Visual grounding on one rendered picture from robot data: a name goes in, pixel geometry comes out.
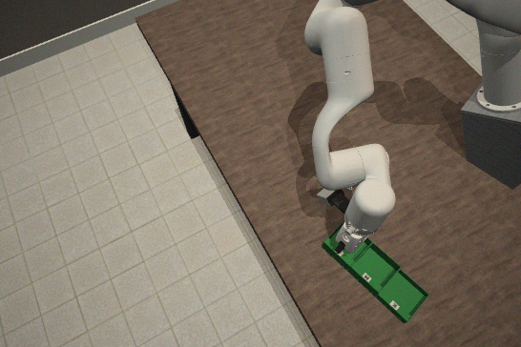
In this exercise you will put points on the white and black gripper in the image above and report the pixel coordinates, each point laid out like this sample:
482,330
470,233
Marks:
349,242

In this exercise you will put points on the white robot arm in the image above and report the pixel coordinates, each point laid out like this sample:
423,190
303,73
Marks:
343,37

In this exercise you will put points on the green bin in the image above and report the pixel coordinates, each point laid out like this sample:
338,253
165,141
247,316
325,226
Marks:
381,276

